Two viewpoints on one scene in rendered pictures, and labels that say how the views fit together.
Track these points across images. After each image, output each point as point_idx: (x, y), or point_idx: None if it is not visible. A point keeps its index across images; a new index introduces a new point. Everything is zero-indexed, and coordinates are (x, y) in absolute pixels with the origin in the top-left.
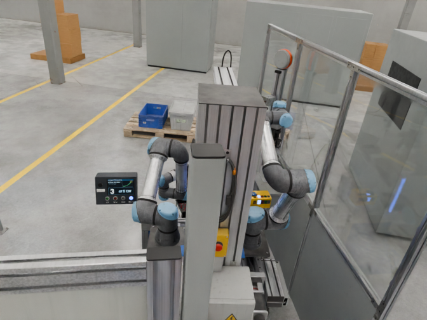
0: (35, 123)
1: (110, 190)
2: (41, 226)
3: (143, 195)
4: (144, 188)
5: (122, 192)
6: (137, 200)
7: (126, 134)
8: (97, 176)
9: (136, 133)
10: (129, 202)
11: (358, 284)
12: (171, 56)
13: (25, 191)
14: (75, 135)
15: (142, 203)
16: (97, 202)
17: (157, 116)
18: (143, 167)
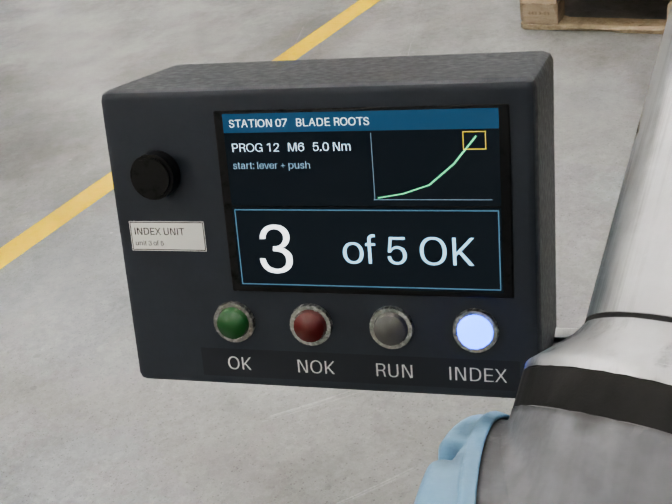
0: (195, 3)
1: (262, 242)
2: (119, 425)
3: (622, 328)
4: (646, 190)
5: (378, 260)
6: (517, 401)
7: (534, 18)
8: (133, 85)
9: (577, 15)
10: (456, 376)
11: None
12: None
13: (99, 257)
14: (325, 36)
15: (608, 487)
16: (149, 354)
17: None
18: (611, 158)
